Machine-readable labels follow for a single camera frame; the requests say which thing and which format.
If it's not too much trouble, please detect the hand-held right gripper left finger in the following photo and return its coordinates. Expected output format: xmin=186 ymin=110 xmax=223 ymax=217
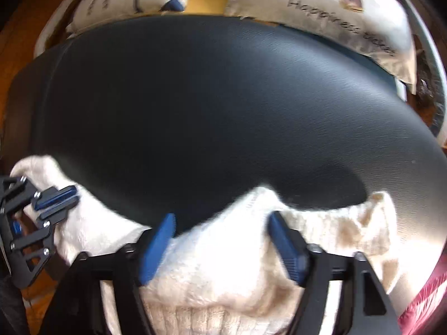
xmin=38 ymin=212 xmax=177 ymax=335

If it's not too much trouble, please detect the dark red clothing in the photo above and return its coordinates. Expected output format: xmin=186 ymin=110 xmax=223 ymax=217
xmin=396 ymin=248 xmax=447 ymax=335

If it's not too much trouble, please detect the deer print cushion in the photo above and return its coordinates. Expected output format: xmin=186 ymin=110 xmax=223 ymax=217
xmin=223 ymin=0 xmax=418 ymax=95

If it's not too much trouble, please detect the black leather ottoman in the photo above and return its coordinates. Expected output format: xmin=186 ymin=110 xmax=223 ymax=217
xmin=9 ymin=14 xmax=447 ymax=318

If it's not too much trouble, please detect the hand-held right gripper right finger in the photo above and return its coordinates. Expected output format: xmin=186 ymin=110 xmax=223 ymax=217
xmin=267 ymin=211 xmax=402 ymax=335

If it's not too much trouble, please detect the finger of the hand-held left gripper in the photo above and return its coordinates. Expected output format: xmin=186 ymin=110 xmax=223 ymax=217
xmin=9 ymin=197 xmax=82 ymax=288
xmin=0 ymin=176 xmax=78 ymax=224

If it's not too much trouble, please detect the cream knit sweater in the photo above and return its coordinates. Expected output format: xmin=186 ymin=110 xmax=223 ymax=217
xmin=10 ymin=155 xmax=399 ymax=335

